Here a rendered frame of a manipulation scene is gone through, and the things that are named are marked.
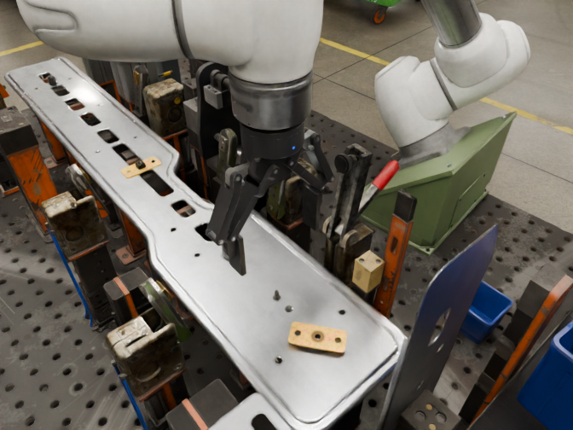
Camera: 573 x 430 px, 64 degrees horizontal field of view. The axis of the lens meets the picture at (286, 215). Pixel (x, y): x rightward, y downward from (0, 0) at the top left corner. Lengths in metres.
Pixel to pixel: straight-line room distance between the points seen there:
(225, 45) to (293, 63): 0.07
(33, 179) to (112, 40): 0.89
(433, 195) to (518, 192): 1.68
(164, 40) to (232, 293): 0.44
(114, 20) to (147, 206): 0.54
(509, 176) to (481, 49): 1.76
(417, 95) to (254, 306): 0.77
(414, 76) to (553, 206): 1.67
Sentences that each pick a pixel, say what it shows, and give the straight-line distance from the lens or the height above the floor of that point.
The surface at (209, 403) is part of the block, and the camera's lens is 0.70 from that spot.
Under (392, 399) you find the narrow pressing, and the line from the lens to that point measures 0.51.
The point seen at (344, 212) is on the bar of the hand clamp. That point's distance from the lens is 0.76.
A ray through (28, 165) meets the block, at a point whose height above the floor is 0.93.
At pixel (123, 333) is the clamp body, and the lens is 0.71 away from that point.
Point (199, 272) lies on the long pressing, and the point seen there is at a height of 1.00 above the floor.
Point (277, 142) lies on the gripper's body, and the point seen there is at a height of 1.32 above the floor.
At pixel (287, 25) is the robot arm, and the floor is 1.45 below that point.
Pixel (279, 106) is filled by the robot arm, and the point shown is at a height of 1.37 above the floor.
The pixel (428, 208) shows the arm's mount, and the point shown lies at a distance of 1.20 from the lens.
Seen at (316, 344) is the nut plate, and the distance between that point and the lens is 0.70.
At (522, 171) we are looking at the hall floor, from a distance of 3.00.
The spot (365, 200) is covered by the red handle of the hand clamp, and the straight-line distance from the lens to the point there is 0.78.
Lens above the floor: 1.60
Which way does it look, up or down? 42 degrees down
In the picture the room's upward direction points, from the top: straight up
